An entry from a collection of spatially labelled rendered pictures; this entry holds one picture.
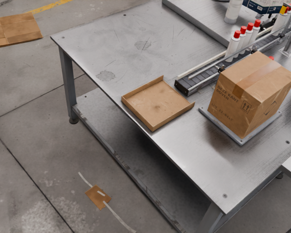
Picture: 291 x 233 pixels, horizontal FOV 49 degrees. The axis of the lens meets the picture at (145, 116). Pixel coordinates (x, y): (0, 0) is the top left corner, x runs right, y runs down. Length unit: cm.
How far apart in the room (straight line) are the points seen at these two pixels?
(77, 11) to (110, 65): 214
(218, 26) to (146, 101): 87
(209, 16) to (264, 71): 89
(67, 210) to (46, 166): 39
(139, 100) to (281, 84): 71
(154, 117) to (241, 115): 44
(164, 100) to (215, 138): 35
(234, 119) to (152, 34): 89
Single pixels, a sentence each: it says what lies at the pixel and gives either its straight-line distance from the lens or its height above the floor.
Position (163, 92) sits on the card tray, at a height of 83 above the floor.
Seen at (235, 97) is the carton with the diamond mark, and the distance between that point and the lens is 154.
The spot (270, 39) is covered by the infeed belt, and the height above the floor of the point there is 88.
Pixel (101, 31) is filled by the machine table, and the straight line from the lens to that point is 220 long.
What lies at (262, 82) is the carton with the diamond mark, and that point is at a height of 112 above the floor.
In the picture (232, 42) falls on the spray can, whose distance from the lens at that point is 194.
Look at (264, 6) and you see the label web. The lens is 248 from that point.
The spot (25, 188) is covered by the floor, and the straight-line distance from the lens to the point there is 243.
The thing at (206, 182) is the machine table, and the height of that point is 83.
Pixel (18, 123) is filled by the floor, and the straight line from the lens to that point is 279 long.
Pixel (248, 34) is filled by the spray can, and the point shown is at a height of 103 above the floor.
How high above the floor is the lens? 208
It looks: 49 degrees down
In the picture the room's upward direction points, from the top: 8 degrees clockwise
